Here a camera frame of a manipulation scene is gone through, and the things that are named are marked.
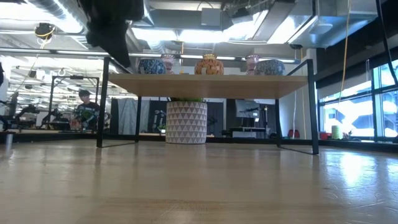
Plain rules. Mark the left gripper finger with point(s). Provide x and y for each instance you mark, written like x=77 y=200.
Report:
x=109 y=43

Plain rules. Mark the pink glass candle holder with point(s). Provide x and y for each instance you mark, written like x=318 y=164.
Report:
x=169 y=60
x=251 y=62

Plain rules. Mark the amber glass candle holder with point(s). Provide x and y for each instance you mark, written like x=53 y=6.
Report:
x=210 y=56

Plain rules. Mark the orange patterned candle tin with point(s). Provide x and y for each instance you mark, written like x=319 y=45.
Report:
x=209 y=67

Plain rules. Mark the black background robot arm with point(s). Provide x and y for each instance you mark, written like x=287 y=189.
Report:
x=25 y=116

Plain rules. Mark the hanging black yellow reel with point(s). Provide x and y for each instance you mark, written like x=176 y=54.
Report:
x=44 y=30

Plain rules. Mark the person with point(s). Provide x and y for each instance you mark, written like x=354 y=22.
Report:
x=87 y=107

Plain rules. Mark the grey hanging cloth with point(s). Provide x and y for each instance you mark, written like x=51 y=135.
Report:
x=127 y=116

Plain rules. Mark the succulent in triangle-pattern pot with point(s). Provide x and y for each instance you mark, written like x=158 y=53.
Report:
x=186 y=124

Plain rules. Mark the wooden riser shelf black legs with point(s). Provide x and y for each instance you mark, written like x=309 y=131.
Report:
x=217 y=85

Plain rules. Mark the ceiling light strip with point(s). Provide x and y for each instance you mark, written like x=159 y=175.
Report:
x=234 y=58

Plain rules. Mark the dark computer monitor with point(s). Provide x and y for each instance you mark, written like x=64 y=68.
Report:
x=245 y=107

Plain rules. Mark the small red container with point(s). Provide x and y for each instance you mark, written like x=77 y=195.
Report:
x=293 y=133

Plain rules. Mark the light green roll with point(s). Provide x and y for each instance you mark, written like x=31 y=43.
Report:
x=336 y=132

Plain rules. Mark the silver ceiling duct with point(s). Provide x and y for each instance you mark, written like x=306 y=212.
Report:
x=326 y=28

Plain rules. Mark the black aluminium rig frame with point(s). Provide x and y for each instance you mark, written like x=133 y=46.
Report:
x=357 y=145

